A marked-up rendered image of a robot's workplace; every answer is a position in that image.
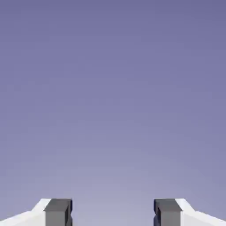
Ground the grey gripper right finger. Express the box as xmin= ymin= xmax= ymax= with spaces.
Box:
xmin=153 ymin=198 xmax=226 ymax=226

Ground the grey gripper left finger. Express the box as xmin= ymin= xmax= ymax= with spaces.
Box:
xmin=0 ymin=198 xmax=73 ymax=226

